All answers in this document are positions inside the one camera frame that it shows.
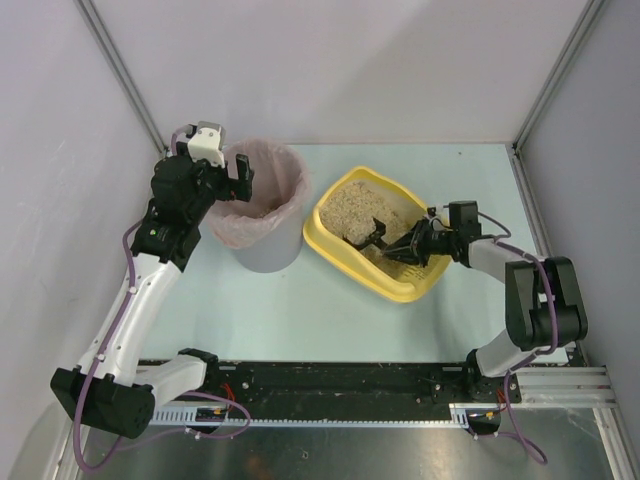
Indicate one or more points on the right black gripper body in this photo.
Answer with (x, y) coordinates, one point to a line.
(407, 245)

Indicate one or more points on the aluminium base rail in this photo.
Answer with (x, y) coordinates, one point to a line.
(565, 387)

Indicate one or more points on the right aluminium frame post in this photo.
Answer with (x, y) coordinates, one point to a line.
(575, 42)

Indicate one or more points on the beige cat litter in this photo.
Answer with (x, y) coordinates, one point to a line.
(350, 210)

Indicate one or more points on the black slotted litter scoop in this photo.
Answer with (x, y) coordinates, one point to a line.
(376, 239)

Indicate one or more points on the yellow litter box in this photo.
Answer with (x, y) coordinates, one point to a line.
(414, 282)

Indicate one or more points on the pink plastic bin liner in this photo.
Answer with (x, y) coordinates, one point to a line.
(280, 188)

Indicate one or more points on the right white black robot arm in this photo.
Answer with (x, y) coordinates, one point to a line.
(544, 309)

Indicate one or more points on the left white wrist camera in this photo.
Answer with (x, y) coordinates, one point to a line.
(204, 142)

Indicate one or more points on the grey trash bin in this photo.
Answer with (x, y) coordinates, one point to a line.
(277, 250)

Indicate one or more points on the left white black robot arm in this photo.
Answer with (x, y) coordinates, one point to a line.
(105, 390)

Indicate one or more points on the left aluminium frame post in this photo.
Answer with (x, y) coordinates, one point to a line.
(99, 30)

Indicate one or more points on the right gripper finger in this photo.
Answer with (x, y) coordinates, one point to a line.
(409, 240)
(404, 256)

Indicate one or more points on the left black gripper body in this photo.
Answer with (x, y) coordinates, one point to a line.
(228, 179)

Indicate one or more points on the aluminium frame post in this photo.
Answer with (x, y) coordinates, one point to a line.
(99, 30)
(575, 42)

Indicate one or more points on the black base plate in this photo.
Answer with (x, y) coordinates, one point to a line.
(354, 392)

